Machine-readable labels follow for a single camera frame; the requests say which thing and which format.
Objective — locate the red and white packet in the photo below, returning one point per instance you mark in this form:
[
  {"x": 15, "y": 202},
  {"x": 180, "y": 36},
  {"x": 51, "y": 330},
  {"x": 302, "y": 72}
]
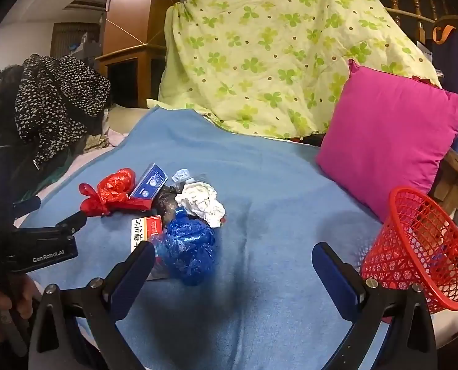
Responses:
[{"x": 144, "y": 228}]

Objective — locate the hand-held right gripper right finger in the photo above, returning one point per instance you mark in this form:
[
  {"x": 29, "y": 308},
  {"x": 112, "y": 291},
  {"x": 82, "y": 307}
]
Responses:
[{"x": 335, "y": 277}]

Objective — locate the black white dotted garment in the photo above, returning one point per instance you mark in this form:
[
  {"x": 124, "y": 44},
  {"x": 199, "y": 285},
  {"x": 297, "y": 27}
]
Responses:
[{"x": 51, "y": 100}]

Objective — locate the magenta pillow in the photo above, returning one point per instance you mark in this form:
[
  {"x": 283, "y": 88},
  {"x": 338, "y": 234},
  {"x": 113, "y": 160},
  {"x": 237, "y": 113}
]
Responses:
[{"x": 387, "y": 135}]

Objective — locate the red plastic mesh basket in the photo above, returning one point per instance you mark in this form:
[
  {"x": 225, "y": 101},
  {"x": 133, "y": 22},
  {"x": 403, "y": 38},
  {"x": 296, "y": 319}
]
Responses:
[{"x": 390, "y": 263}]

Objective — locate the wooden cabinet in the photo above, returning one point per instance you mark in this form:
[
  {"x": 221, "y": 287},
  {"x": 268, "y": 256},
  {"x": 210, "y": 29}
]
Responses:
[{"x": 136, "y": 7}]

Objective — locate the wooden spindle railing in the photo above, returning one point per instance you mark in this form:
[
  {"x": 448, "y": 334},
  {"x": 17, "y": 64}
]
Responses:
[{"x": 406, "y": 13}]

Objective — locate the green clover print quilt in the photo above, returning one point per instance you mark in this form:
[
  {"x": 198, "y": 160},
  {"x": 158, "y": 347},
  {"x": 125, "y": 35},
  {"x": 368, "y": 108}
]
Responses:
[{"x": 271, "y": 46}]

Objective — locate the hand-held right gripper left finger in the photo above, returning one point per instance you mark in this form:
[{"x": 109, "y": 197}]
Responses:
[{"x": 132, "y": 277}]

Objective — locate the blue plastic bag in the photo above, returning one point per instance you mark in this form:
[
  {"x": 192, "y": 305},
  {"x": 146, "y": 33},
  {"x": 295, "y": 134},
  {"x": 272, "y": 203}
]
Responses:
[{"x": 186, "y": 246}]

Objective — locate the teal cloth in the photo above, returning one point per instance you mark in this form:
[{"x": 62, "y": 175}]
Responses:
[{"x": 53, "y": 180}]

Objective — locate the dark cloth pile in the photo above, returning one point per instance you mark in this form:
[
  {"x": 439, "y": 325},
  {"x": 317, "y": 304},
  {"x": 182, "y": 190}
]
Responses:
[{"x": 1, "y": 100}]

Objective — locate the beige pillow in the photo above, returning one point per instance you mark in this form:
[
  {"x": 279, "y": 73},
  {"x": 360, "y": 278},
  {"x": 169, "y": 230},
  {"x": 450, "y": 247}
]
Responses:
[{"x": 125, "y": 116}]

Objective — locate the blue blanket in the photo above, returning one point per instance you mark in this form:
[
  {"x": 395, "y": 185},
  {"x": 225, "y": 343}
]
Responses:
[{"x": 271, "y": 208}]

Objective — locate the patterned beige cloth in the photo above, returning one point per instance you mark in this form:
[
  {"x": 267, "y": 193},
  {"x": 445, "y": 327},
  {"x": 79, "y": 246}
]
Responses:
[{"x": 96, "y": 142}]

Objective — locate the person's left hand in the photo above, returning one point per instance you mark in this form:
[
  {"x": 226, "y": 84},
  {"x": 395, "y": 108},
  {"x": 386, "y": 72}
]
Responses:
[{"x": 25, "y": 293}]

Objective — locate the red plastic bag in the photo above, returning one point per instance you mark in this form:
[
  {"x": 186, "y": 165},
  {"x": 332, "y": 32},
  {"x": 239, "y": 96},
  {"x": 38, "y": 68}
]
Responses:
[{"x": 113, "y": 189}]

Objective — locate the white paper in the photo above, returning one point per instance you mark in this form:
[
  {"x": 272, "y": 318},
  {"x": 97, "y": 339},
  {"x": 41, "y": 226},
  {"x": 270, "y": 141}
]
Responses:
[{"x": 202, "y": 204}]

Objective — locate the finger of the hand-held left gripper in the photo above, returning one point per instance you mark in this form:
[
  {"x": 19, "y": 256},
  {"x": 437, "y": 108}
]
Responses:
[
  {"x": 72, "y": 223},
  {"x": 27, "y": 205}
]

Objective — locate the blue and white carton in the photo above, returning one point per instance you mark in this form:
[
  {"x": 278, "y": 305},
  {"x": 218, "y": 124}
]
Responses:
[{"x": 148, "y": 183}]

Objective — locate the light blue wrapper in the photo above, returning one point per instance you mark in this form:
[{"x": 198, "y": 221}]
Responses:
[{"x": 180, "y": 176}]

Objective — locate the black plastic bag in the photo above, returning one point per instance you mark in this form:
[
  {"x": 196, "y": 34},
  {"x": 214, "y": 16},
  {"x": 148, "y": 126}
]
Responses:
[{"x": 167, "y": 205}]

